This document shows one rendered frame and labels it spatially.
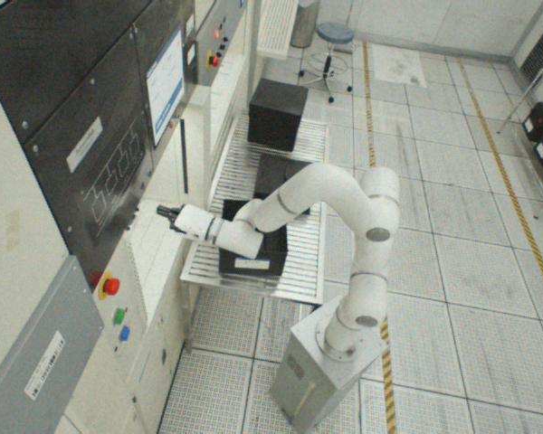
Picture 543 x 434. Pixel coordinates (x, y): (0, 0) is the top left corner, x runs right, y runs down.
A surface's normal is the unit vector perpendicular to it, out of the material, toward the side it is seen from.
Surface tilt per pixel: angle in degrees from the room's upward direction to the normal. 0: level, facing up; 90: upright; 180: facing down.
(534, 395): 0
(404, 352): 0
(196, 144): 90
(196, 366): 0
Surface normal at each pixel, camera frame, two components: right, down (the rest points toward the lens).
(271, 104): 0.12, -0.66
